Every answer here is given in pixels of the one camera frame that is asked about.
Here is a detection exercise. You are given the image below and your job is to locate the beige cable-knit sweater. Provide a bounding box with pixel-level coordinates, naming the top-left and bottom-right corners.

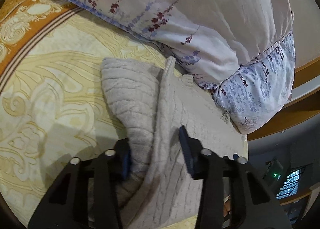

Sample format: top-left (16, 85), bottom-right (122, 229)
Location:
top-left (100, 56), bottom-right (247, 229)

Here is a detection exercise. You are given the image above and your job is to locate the wooden headboard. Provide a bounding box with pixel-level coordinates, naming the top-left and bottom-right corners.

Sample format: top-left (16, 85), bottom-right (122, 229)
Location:
top-left (246, 62), bottom-right (320, 142)

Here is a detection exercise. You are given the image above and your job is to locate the white floral pillow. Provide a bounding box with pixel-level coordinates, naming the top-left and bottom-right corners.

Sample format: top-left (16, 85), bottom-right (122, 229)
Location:
top-left (20, 0), bottom-right (294, 90)

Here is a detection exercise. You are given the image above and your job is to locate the window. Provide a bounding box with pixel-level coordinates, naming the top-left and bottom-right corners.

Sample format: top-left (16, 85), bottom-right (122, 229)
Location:
top-left (276, 164), bottom-right (313, 200)

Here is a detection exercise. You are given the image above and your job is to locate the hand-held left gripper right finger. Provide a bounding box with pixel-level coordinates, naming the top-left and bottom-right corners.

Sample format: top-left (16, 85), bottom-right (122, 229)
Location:
top-left (179, 126), bottom-right (292, 229)

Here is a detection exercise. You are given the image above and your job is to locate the blue floral pillow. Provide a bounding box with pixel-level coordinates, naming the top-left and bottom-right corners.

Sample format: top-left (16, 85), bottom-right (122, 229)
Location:
top-left (211, 32), bottom-right (295, 134)

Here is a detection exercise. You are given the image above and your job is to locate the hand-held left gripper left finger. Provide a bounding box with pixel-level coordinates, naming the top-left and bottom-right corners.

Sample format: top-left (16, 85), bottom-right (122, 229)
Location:
top-left (27, 139), bottom-right (132, 229)

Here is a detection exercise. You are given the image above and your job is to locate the yellow patterned bed sheet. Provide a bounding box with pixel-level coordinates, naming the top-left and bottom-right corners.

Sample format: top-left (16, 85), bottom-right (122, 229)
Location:
top-left (0, 0), bottom-right (248, 229)

